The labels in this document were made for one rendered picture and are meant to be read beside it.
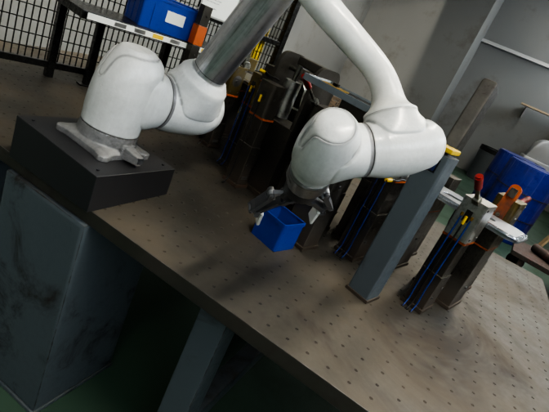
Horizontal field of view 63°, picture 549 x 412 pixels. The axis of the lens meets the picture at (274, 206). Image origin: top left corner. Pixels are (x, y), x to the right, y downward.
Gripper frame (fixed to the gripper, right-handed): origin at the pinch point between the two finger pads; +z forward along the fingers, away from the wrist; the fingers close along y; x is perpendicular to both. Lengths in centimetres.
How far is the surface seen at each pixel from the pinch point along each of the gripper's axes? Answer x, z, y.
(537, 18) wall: -590, 456, -681
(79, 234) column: -1, 10, 49
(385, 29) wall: -603, 526, -388
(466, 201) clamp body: -2.1, -3.1, -49.3
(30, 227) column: -7, 20, 63
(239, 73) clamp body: -78, 41, 1
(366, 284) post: 14.9, 12.5, -23.7
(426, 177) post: -5.1, -11.3, -33.9
